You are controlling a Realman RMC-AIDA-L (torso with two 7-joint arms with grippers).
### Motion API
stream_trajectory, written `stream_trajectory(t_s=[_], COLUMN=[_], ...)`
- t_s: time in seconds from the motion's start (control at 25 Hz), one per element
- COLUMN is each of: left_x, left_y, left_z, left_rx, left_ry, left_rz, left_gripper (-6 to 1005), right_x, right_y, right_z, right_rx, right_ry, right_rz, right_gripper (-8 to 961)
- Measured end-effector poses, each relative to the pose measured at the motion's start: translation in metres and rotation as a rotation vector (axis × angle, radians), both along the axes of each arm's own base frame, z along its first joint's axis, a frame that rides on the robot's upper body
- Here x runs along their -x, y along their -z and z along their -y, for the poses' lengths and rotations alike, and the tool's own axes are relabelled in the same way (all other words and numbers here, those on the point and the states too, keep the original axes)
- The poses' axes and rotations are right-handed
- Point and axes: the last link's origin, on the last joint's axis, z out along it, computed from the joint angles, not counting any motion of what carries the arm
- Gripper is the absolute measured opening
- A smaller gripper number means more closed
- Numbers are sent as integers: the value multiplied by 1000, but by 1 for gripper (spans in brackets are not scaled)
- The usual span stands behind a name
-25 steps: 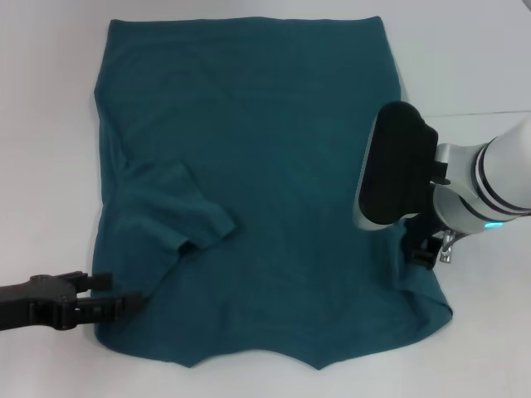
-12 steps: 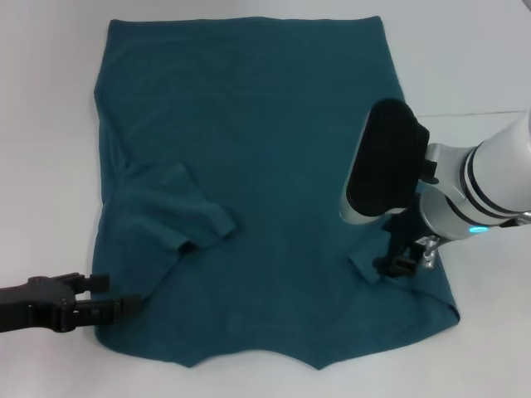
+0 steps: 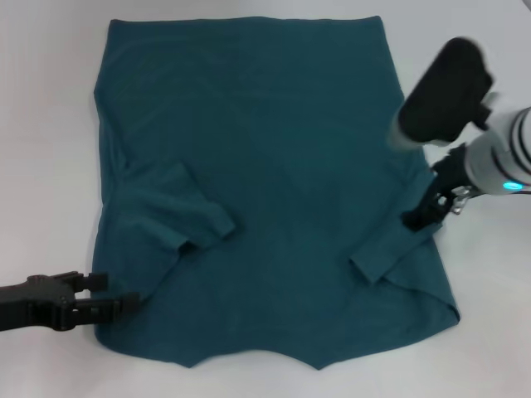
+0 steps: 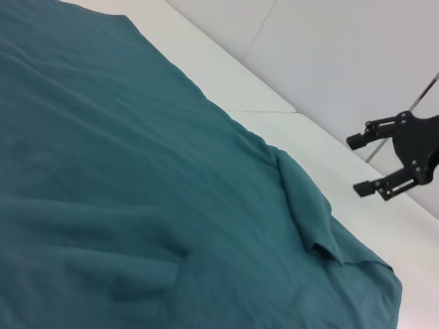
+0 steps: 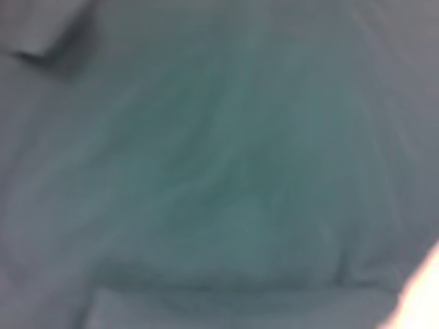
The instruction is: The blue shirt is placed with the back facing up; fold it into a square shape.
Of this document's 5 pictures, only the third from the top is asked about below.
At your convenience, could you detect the blue shirt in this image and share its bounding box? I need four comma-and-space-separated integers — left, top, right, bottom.
90, 16, 461, 360

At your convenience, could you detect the right arm plug cable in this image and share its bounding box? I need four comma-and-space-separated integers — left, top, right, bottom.
449, 185, 477, 217

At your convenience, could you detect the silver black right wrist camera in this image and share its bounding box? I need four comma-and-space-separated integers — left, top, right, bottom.
387, 36, 497, 155

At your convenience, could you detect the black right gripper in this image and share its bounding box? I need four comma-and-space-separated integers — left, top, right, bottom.
403, 143, 475, 232

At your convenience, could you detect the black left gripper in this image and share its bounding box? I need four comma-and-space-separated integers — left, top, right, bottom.
0, 270, 143, 333

